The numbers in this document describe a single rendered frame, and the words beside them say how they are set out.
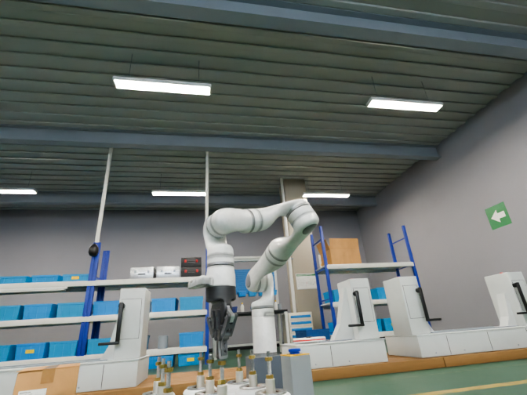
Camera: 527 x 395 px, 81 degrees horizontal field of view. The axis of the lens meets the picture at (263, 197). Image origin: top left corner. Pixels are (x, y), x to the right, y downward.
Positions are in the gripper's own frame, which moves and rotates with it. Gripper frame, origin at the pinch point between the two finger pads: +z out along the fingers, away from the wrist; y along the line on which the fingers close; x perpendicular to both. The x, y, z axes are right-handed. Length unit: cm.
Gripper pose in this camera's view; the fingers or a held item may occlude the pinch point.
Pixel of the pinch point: (221, 349)
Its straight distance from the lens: 81.5
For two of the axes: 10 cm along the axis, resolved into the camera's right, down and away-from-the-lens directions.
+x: -8.4, -1.6, -5.2
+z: 0.7, 9.1, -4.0
